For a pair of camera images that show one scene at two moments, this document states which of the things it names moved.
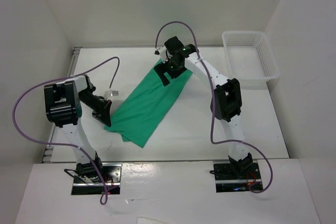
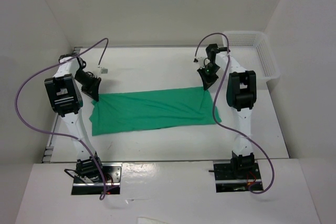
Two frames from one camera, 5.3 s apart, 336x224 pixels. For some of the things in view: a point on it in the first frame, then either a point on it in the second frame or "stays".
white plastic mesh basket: [250, 59] stays
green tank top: [138, 115] -> [124, 111]
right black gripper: [161, 68] -> [207, 82]
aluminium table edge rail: [49, 150] stays
